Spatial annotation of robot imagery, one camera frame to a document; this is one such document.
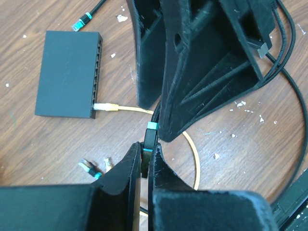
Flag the black network switch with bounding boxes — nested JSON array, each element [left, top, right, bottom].
[[35, 31, 103, 119]]

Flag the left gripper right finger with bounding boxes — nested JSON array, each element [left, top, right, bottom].
[[149, 143, 265, 231]]

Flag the yellow ethernet cable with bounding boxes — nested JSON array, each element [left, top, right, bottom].
[[93, 102, 202, 191]]

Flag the short black ethernet cable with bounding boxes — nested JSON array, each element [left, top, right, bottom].
[[78, 158, 103, 180]]

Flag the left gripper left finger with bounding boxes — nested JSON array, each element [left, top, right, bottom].
[[91, 142, 141, 231]]

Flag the long black ethernet cable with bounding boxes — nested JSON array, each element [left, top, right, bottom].
[[141, 0, 308, 212]]

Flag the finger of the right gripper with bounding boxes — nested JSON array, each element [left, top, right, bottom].
[[127, 0, 166, 109], [159, 0, 275, 142]]

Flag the black cable teal plugs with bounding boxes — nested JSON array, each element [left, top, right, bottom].
[[71, 0, 106, 32]]

